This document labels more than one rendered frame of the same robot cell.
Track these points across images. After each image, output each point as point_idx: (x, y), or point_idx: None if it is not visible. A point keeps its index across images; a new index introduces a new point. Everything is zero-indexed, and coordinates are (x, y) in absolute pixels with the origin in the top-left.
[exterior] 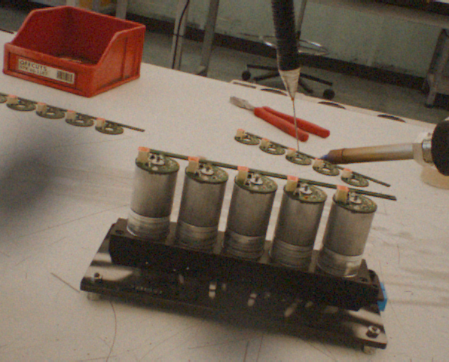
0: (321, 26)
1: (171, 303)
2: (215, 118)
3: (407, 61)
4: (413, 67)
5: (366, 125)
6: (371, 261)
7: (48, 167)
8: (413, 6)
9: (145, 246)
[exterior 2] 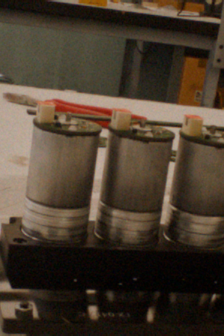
0: None
1: (153, 328)
2: (1, 116)
3: (94, 86)
4: (102, 92)
5: (172, 113)
6: None
7: None
8: (109, 19)
9: (65, 256)
